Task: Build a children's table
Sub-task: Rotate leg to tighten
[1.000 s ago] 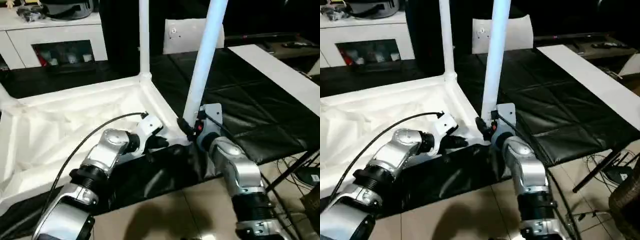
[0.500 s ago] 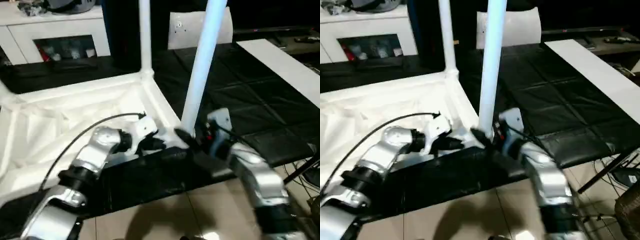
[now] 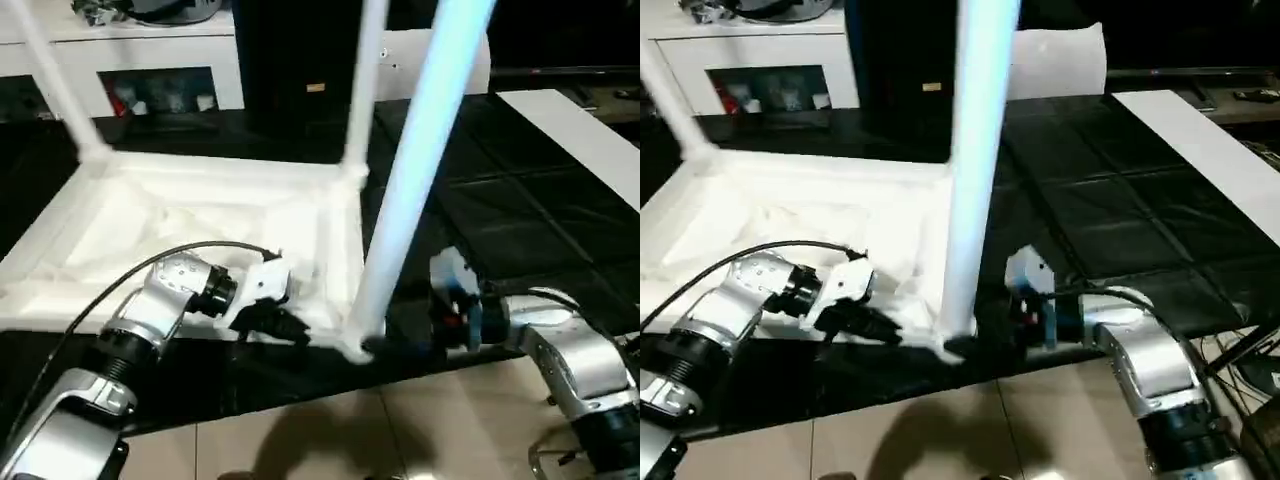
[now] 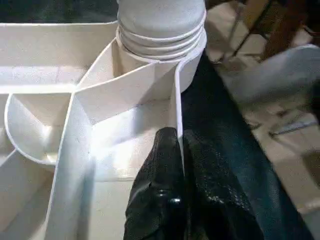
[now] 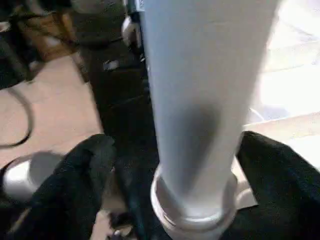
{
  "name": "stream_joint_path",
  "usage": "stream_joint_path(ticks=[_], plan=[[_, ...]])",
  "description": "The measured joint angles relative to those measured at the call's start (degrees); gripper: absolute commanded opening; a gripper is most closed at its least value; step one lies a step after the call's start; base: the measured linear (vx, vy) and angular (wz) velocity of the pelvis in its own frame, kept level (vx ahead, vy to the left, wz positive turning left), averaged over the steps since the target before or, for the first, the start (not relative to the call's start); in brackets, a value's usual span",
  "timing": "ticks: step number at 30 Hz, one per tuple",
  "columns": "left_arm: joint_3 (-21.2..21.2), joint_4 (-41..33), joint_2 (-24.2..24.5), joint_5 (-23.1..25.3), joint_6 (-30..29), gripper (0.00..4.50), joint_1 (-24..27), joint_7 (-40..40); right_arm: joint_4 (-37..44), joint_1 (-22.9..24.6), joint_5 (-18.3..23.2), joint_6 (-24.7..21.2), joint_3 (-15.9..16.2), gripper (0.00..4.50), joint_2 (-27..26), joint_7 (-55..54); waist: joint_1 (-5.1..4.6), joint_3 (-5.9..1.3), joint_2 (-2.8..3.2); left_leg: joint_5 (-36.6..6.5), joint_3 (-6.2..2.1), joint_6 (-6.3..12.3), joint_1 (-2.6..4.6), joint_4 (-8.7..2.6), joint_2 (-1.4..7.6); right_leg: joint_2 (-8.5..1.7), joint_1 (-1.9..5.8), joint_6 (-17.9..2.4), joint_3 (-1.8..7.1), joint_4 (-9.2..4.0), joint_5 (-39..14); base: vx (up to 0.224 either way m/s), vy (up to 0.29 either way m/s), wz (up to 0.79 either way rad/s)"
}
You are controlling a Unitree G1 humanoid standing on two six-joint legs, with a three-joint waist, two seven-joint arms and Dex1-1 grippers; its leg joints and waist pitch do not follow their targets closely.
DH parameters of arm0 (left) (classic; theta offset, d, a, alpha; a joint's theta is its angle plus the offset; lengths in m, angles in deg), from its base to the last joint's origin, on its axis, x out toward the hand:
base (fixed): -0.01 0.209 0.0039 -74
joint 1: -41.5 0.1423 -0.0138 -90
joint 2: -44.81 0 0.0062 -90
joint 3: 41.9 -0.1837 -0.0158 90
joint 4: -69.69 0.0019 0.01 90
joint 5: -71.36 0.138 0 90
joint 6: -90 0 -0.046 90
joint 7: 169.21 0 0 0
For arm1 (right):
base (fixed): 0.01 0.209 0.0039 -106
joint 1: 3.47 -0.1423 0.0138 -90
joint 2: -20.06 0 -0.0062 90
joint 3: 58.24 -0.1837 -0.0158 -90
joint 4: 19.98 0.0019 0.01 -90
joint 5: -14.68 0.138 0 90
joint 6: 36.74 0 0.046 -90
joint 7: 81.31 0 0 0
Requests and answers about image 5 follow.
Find white plastic table leg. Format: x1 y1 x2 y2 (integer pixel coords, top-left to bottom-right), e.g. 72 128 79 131
138 0 281 222

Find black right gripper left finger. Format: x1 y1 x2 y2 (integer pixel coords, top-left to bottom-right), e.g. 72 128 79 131
0 133 119 240

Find thin black floor cables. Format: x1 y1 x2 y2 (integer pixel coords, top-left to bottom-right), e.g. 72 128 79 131
0 84 34 149

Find black work mat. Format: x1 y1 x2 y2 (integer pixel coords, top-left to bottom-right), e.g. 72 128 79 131
70 0 320 240

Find white plastic table top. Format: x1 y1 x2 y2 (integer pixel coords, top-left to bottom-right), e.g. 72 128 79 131
149 0 320 240

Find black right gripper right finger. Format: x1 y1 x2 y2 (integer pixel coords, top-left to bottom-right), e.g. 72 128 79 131
234 130 320 240

